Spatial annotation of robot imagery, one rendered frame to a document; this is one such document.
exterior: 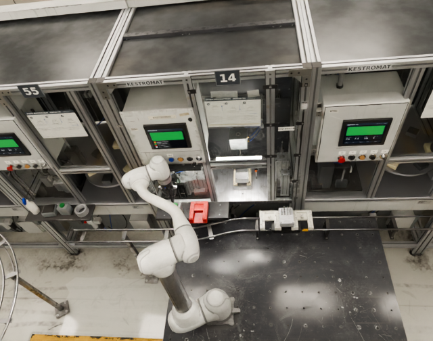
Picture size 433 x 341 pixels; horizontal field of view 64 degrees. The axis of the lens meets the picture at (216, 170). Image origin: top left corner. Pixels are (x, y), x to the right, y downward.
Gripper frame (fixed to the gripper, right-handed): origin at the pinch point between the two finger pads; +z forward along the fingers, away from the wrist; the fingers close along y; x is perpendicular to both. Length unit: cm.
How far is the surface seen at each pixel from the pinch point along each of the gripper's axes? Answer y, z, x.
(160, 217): 13.1, 21.2, 2.5
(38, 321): 141, 112, 53
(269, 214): -66, 23, 0
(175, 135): -13, -53, -7
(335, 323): -105, 44, 67
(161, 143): -3.2, -46.9, -7.2
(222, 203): -32.1, 21.2, -8.4
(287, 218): -78, 19, 5
